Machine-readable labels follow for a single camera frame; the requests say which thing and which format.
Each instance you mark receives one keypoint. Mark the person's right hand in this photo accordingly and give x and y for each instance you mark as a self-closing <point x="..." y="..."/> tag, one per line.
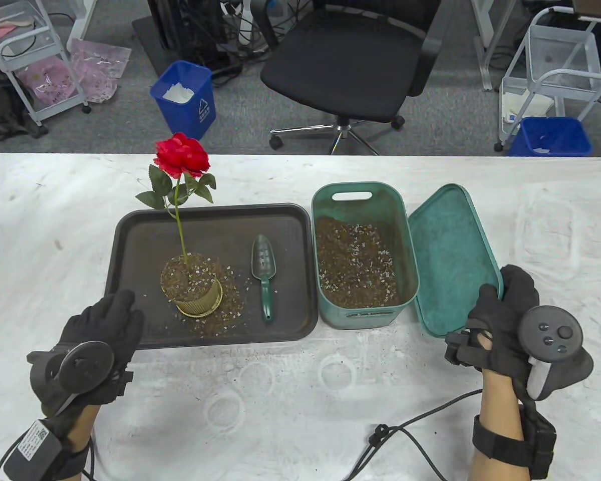
<point x="501" y="320"/>

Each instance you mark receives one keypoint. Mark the person's left hand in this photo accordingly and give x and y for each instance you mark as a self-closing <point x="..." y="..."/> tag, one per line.
<point x="105" y="325"/>

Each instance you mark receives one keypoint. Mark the teal plastic bin lid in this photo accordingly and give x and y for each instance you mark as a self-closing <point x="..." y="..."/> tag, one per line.
<point x="451" y="260"/>

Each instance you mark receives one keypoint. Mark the brown potting mix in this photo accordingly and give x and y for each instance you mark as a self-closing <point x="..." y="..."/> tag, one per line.
<point x="195" y="275"/>
<point x="353" y="270"/>

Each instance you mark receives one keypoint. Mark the green plastic garden scoop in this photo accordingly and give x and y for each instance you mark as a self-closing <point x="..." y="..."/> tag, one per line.
<point x="264" y="265"/>

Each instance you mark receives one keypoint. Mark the red artificial rose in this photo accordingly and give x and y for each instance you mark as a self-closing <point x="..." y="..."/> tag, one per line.
<point x="183" y="155"/>

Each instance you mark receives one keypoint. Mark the gray left hand controller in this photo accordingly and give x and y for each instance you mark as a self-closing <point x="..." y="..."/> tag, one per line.
<point x="80" y="366"/>

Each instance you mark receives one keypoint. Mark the gray hand controller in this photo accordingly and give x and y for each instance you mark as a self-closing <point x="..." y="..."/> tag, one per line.
<point x="80" y="366"/>
<point x="551" y="340"/>

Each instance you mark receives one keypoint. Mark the gray right hand controller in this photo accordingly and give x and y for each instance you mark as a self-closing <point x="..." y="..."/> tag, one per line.
<point x="551" y="340"/>

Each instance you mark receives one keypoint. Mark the gold ribbed flower pot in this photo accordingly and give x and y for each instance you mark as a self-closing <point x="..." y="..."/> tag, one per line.
<point x="200" y="300"/>

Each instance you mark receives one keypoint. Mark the teal plastic storage bin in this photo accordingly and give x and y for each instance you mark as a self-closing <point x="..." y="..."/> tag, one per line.
<point x="405" y="240"/>

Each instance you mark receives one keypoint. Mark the blue plastic waste bin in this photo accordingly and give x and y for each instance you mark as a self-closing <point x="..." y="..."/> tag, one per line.
<point x="551" y="143"/>

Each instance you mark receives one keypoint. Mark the dark brown plastic tray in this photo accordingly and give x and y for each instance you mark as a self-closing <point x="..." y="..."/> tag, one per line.
<point x="280" y="225"/>

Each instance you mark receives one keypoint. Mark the blue bin with white paper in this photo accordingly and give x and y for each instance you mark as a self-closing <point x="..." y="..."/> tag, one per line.
<point x="190" y="112"/>

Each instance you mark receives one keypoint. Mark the dark backpack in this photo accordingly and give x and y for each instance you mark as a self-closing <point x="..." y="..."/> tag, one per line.
<point x="0" y="115"/>

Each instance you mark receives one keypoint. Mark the pink plastic bag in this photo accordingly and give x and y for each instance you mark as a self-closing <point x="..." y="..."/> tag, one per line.
<point x="100" y="65"/>

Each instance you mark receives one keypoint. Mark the white cart with white box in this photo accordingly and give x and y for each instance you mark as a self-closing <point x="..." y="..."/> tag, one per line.
<point x="561" y="50"/>

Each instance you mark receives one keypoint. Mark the white cart with pink bag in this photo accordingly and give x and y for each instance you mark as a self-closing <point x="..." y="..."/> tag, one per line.
<point x="15" y="55"/>

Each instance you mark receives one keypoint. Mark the black office chair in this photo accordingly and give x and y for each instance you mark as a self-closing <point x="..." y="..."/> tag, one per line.
<point x="340" y="65"/>

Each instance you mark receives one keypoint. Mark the black computer tower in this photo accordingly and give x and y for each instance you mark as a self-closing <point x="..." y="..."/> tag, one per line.
<point x="190" y="30"/>

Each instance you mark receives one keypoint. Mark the white power strip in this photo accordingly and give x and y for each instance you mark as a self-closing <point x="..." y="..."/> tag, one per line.
<point x="243" y="22"/>

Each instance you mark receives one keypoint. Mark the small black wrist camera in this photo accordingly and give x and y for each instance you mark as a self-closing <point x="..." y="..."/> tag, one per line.
<point x="456" y="348"/>

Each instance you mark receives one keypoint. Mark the white table leg frame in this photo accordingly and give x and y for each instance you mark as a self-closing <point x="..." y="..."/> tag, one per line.
<point x="483" y="50"/>
<point x="82" y="20"/>

